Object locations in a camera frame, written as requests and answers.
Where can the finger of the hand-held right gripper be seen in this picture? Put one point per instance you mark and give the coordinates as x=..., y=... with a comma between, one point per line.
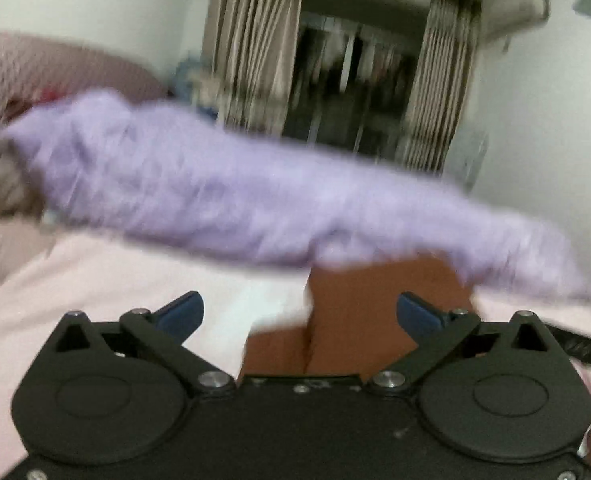
x=583, y=347

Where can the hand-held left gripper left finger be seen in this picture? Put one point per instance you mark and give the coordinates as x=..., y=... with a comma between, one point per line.
x=180, y=312

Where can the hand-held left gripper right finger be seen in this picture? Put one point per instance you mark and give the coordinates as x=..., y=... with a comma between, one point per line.
x=418, y=315

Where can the brown garment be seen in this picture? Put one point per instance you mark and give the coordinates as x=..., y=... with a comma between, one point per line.
x=355, y=310

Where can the pink bed sheet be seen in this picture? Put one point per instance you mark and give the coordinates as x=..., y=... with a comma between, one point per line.
x=75, y=280

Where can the purple blanket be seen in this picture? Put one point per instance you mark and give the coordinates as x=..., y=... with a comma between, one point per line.
x=255, y=195

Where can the plastic-covered standing fan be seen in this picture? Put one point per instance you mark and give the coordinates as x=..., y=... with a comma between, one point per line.
x=475, y=160

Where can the grey-brown cloth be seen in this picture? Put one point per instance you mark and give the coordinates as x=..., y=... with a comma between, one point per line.
x=13, y=185

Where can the pile of plush toys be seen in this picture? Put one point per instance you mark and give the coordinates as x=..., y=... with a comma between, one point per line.
x=193, y=80

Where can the beige striped curtain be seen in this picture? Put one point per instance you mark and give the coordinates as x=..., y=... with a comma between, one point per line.
x=440, y=80
x=255, y=45

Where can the dark window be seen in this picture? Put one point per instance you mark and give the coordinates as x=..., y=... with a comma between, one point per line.
x=345, y=85

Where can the mauve padded headboard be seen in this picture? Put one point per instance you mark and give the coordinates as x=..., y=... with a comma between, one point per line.
x=40, y=70

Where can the white air conditioner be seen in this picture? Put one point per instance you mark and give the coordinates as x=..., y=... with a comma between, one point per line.
x=515, y=15

